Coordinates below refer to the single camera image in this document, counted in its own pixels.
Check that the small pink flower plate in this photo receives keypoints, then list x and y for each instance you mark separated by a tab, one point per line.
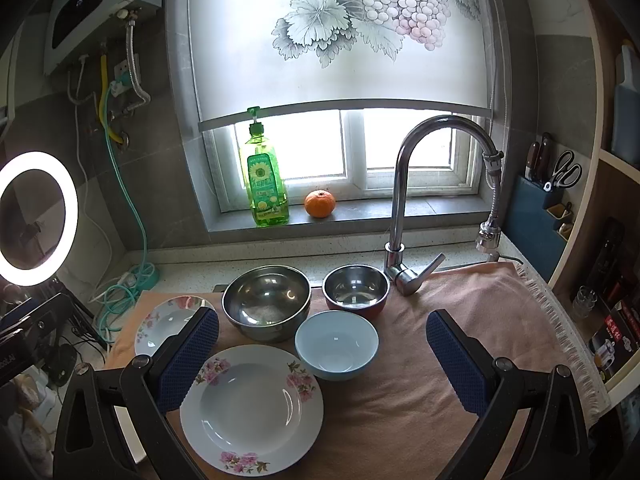
252	410

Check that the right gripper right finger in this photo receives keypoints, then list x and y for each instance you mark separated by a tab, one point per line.
493	389

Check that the light blue ceramic bowl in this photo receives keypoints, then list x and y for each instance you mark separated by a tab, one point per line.
335	345

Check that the orange tangerine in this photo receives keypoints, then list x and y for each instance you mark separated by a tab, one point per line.
319	204

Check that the blue knife block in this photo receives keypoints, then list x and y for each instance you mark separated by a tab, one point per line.
531	228

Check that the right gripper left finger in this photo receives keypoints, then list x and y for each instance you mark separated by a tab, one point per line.
153	386

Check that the pink towel mat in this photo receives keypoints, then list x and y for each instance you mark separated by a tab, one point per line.
400	418

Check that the white window frame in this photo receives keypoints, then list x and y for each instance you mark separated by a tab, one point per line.
349	153

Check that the grape print roller blind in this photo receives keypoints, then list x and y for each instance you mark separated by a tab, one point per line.
278	57

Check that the white ring light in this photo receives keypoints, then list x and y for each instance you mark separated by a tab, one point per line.
39	218

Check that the black handled scissors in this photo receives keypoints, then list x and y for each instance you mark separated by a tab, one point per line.
565	174

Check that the large steel bowl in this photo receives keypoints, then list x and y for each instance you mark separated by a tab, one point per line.
269	303

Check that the green dish soap bottle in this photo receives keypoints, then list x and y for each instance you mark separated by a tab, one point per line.
265	189

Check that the red steel bowl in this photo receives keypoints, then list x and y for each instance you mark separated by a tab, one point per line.
356	288

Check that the large pink rose plate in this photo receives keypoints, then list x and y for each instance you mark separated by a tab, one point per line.
165	320

